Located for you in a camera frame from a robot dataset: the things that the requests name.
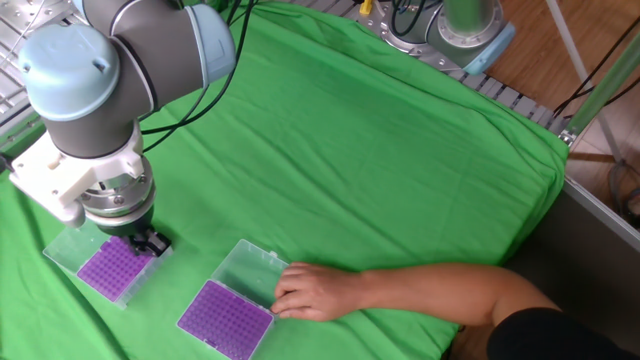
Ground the purple pipette tip box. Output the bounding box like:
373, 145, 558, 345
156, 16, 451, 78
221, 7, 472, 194
175, 238, 291, 360
42, 219, 175, 310

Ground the white wrist mounting bracket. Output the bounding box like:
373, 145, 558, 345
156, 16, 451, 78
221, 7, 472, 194
8, 119, 151, 229

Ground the bare human hand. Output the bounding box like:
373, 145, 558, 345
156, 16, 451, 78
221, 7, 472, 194
269, 262, 365, 323

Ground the black shirt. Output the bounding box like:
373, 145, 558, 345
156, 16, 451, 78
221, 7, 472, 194
486, 307, 640, 360

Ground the green table cloth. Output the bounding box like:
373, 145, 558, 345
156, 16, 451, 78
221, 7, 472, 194
0, 2, 571, 360

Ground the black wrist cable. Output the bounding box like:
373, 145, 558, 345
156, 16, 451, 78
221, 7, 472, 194
139, 0, 259, 154

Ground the white slanted pole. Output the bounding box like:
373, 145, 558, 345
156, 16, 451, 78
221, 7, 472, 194
544, 0, 624, 161

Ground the aluminium mounting plate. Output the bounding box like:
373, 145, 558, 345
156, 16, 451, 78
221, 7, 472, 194
0, 0, 81, 39

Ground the bare human forearm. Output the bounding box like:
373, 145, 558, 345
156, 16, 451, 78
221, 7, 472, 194
355, 262, 560, 329

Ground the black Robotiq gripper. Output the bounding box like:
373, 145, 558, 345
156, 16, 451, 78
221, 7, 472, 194
94, 206, 173, 258

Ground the green frame post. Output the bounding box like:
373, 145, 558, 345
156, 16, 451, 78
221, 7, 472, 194
558, 29, 640, 146

